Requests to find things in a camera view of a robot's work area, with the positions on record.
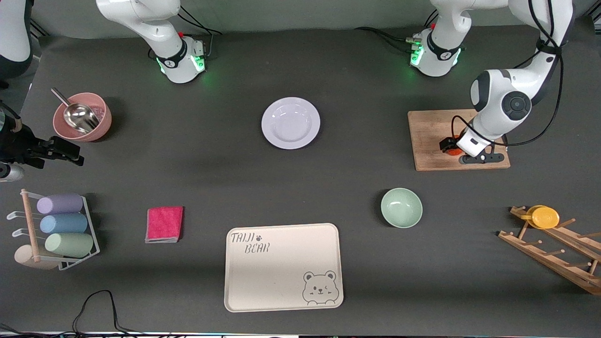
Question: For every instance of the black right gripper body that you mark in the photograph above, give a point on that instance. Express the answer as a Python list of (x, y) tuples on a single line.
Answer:
[(24, 149)]

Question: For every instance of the orange fruit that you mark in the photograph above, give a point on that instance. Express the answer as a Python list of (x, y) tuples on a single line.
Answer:
[(452, 150)]

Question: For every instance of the white round plate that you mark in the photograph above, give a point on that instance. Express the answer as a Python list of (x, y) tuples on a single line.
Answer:
[(291, 123)]

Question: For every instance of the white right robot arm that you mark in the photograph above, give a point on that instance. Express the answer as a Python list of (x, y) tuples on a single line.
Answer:
[(159, 28)]

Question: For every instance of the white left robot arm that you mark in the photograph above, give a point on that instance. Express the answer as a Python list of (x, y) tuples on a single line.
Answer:
[(497, 94)]

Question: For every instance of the wooden cutting board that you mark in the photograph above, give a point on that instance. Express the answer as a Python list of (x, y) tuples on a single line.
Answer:
[(427, 141)]

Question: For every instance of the metal scoop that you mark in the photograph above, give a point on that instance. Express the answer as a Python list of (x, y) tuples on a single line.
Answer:
[(80, 117)]

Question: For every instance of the pink bowl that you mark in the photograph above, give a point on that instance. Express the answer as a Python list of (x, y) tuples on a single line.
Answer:
[(101, 129)]

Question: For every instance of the purple cup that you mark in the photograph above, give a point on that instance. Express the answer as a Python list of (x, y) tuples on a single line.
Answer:
[(61, 204)]

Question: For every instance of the blue cup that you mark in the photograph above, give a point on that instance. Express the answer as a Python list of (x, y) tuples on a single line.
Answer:
[(65, 224)]

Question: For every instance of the light green bowl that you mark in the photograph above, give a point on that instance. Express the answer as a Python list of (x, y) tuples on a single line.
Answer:
[(401, 208)]

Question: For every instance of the green cup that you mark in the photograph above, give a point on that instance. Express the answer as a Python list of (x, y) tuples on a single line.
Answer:
[(70, 244)]

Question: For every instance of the beige cup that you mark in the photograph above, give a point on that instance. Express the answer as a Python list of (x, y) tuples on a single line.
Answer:
[(23, 258)]

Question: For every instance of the pink folded cloth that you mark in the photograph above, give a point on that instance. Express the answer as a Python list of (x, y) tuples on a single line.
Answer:
[(164, 224)]

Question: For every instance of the yellow cup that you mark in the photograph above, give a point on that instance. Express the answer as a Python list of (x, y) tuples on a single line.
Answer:
[(544, 218)]

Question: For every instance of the wooden peg dish rack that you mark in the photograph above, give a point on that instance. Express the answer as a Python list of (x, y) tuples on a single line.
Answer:
[(554, 260)]

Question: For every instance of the cream bear print tray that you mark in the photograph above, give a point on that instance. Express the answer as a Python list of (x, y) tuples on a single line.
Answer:
[(277, 277)]

